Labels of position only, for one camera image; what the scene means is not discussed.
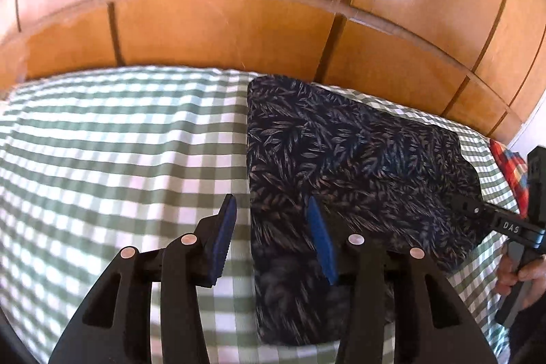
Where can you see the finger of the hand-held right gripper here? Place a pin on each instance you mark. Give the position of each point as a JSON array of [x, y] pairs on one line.
[[473, 208]]

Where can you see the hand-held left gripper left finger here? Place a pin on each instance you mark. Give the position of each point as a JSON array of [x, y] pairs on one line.
[[222, 238]]

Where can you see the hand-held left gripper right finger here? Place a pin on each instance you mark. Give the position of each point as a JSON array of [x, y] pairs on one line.
[[324, 242]]

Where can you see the dark leaf-print pants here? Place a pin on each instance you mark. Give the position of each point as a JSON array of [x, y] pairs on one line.
[[341, 155]]

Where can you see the person's right forearm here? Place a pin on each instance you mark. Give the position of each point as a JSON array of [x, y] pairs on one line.
[[533, 325]]

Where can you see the person's right hand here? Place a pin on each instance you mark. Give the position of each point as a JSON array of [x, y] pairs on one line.
[[533, 274]]

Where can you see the red patchwork pillow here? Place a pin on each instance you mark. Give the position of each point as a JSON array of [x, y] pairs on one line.
[[512, 172]]

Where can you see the green checked bedsheet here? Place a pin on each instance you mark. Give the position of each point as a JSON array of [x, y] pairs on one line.
[[106, 155]]

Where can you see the wooden headboard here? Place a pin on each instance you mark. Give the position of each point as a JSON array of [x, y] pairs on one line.
[[256, 27]]

